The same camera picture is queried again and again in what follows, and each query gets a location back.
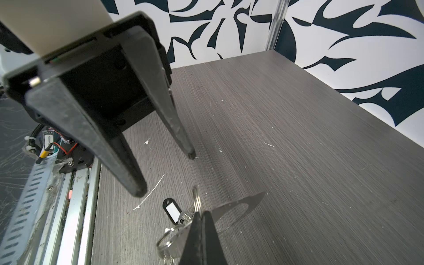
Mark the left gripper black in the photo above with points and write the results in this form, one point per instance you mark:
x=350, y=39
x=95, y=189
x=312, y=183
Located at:
x=100, y=85

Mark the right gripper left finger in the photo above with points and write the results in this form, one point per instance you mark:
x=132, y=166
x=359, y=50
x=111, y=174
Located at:
x=192, y=253

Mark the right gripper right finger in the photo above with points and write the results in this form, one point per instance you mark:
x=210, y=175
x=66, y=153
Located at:
x=211, y=249

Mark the perforated metal ring plate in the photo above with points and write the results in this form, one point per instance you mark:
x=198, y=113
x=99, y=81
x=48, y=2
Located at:
x=171, y=244

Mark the black key tag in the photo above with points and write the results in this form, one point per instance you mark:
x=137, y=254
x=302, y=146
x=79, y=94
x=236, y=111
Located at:
x=172, y=210

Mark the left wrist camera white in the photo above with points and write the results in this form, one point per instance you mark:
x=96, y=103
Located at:
x=46, y=26

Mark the left circuit board with wires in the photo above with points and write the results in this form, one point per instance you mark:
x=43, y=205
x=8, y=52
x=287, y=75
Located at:
x=45, y=142

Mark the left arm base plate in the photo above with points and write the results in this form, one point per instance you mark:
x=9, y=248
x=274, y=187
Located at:
x=73, y=157

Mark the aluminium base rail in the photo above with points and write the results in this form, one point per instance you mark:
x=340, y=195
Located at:
x=67, y=229

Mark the white slotted cable duct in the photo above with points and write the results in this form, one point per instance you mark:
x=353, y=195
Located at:
x=21, y=241

